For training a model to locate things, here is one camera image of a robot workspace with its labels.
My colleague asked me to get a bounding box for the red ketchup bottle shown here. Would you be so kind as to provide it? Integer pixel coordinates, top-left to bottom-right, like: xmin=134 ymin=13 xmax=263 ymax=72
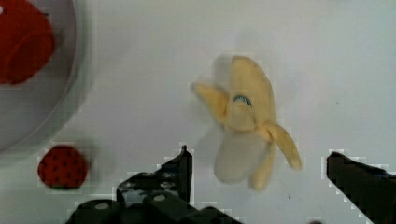
xmin=0 ymin=0 xmax=55 ymax=85

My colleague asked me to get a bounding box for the yellow plush banana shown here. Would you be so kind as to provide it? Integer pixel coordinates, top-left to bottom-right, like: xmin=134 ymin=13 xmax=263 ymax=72
xmin=193 ymin=55 xmax=303 ymax=190

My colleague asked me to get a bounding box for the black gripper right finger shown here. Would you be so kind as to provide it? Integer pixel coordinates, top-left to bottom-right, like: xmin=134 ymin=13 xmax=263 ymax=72
xmin=326 ymin=152 xmax=396 ymax=224

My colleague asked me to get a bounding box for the grey round plate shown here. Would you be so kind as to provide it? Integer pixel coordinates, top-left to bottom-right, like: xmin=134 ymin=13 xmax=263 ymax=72
xmin=1 ymin=0 xmax=83 ymax=151

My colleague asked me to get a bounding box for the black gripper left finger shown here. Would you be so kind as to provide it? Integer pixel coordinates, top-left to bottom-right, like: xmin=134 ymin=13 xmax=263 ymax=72
xmin=116 ymin=145 xmax=193 ymax=209

